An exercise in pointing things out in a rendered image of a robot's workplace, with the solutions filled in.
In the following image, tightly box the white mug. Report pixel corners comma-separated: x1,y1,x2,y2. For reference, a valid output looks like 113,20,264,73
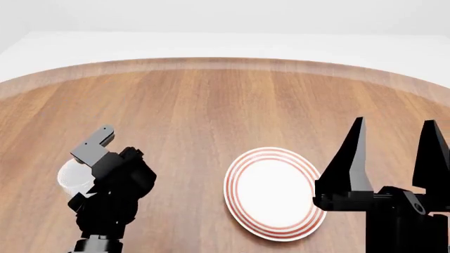
56,157,97,199

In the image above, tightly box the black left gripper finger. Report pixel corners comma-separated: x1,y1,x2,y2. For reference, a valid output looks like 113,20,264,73
67,187,100,214

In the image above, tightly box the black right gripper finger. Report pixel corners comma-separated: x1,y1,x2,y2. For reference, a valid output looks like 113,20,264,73
411,119,450,195
314,116,375,195

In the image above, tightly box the white plate with red rings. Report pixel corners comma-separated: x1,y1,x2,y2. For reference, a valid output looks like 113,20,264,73
223,145,328,242

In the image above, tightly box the grey camera bracket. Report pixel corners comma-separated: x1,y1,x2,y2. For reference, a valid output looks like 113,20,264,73
70,124,116,169

